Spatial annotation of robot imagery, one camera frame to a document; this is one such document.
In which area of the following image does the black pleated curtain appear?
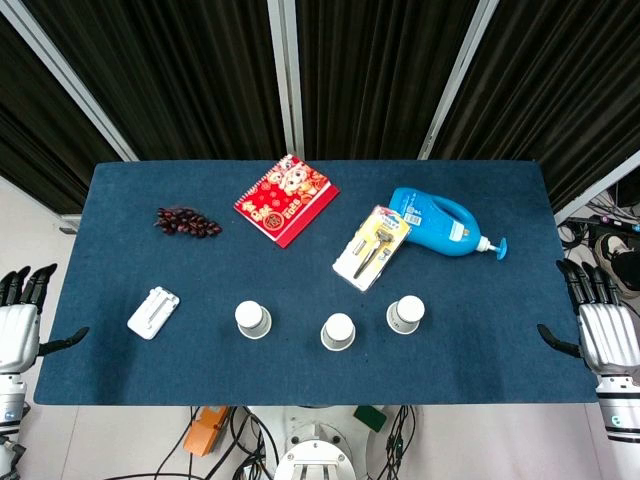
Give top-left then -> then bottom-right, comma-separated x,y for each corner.
22,0 -> 287,162
433,0 -> 640,214
0,14 -> 124,216
294,0 -> 482,161

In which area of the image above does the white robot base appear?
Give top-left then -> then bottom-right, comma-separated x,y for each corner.
249,404 -> 401,480

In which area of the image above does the blue pump detergent bottle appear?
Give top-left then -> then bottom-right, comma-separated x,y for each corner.
388,186 -> 511,263

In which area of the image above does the orange box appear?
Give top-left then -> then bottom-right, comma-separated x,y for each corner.
182,405 -> 229,458

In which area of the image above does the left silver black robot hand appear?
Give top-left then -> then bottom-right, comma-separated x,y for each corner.
0,263 -> 90,374

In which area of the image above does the dark red grape bunch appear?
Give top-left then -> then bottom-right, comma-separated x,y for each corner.
153,205 -> 224,240

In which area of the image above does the blue table cloth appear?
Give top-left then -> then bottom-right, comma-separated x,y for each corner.
33,159 -> 601,407

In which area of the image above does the razor in blister pack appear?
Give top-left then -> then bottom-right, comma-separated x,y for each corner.
331,204 -> 413,293

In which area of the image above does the red spiral desk calendar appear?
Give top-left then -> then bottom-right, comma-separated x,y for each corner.
233,153 -> 342,250

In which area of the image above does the black white sneaker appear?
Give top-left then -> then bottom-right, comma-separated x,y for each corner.
593,231 -> 640,297

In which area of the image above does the white paper cup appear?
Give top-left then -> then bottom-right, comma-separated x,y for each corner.
234,299 -> 274,341
385,294 -> 427,336
319,312 -> 358,353

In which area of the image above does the small white packaged item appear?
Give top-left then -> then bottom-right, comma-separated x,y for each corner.
126,285 -> 181,343

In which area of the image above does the green block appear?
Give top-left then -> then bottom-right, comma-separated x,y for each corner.
353,405 -> 389,434

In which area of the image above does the black cable bundle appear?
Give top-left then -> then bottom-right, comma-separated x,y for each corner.
556,188 -> 640,301
112,405 -> 281,480

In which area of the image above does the grey metal frame post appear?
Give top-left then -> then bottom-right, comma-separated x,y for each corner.
0,0 -> 140,162
416,0 -> 502,161
266,0 -> 307,161
553,148 -> 640,225

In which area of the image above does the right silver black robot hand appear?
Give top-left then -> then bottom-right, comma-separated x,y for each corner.
537,259 -> 640,375

